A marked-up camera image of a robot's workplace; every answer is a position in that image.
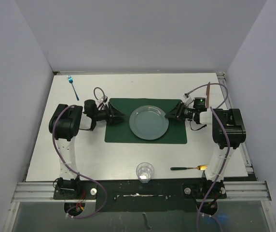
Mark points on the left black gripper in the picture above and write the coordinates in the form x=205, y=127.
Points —
x=113, y=115

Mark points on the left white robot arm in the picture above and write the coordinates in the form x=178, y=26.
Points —
x=64, y=126

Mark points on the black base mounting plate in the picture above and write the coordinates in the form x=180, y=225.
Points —
x=158, y=195

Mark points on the grey-blue round plate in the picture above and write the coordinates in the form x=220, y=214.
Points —
x=148, y=122

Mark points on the gold fork green handle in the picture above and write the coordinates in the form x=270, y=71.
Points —
x=199, y=167

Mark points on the brown knife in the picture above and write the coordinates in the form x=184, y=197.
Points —
x=208, y=94

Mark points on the aluminium right side rail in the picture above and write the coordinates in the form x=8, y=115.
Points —
x=230, y=103

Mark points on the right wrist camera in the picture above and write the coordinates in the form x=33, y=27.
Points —
x=199, y=102

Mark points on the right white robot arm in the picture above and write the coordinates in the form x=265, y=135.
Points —
x=228, y=133

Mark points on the clear drinking glass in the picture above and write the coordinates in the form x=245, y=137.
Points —
x=145, y=172

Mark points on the blue metallic fork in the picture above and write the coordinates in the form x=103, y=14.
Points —
x=70, y=80

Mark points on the dark green placemat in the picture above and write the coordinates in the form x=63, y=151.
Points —
x=121, y=133

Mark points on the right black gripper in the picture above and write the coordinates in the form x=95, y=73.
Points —
x=176, y=112

